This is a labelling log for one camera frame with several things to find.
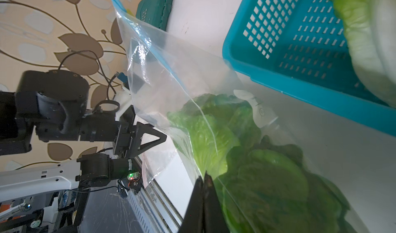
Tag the chinese cabbage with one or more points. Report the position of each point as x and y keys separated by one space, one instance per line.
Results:
x=370 y=31
x=262 y=187

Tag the teal plastic basket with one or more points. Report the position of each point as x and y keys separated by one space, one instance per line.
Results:
x=297 y=47

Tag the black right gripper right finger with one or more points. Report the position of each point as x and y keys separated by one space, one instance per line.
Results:
x=213 y=208

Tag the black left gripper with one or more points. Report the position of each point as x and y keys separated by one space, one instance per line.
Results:
x=133 y=140

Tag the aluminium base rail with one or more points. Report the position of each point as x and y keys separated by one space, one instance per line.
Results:
x=153 y=209

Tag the clear blue-zip zipper bag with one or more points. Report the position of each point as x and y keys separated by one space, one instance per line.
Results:
x=165 y=72

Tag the green plastic tool case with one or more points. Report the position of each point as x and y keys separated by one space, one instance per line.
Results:
x=155 y=12

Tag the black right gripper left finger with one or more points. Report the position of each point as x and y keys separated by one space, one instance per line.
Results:
x=193 y=221

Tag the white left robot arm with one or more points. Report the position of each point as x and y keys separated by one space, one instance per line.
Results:
x=53 y=105

